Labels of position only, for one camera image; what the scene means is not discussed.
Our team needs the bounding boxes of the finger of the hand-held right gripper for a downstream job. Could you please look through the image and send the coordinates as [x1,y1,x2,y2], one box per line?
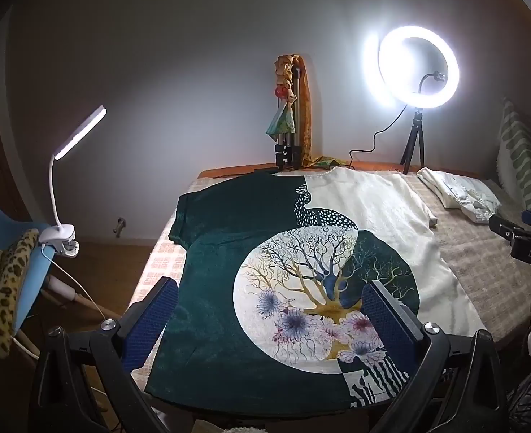
[488,210,531,240]

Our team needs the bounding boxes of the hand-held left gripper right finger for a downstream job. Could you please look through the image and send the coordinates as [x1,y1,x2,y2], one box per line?
[361,280,510,433]

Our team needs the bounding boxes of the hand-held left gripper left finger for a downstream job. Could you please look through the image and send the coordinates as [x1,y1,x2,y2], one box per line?
[35,276,179,433]

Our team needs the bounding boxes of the green cream tree print t-shirt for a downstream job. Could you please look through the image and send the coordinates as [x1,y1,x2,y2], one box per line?
[168,167,488,418]

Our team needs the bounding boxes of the pink checked blanket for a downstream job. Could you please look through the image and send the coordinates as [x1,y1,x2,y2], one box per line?
[127,169,531,433]

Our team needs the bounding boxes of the folded cream garment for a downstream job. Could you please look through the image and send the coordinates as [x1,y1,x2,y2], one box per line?
[416,167,503,223]

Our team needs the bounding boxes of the green striped pillow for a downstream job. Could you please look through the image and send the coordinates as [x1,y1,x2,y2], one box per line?
[495,97,531,217]

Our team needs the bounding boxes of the small black tripod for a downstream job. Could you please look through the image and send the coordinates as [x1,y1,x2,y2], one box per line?
[400,107,428,176]

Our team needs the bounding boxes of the leopard print cloth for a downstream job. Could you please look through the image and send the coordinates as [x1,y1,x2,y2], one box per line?
[0,228,40,359]

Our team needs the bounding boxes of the white clip lamp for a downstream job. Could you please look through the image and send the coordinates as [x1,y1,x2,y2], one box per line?
[37,105,108,259]

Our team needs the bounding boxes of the black gooseneck phone holder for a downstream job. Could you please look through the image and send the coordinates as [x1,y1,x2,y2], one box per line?
[419,70,447,109]

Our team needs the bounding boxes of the silver folded tripod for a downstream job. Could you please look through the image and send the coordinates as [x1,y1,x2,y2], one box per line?
[274,67,303,171]

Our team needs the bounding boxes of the white lamp cable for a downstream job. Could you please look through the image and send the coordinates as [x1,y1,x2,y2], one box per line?
[40,244,108,325]

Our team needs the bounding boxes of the black power cable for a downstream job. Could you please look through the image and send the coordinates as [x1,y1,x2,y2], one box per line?
[347,99,417,170]

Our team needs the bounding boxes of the white ring light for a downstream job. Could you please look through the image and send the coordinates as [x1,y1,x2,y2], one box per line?
[364,25,461,110]

